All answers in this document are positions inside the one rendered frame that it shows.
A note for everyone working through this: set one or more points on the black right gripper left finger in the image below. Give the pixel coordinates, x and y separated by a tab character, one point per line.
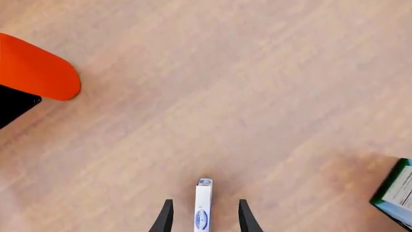
165	218

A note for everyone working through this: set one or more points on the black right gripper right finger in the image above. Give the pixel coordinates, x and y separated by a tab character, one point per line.
247	218

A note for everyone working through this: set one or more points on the white blue cream cheese box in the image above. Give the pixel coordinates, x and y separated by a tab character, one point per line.
203	205

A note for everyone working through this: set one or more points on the green and blue food box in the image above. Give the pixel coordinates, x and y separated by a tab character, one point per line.
396	193

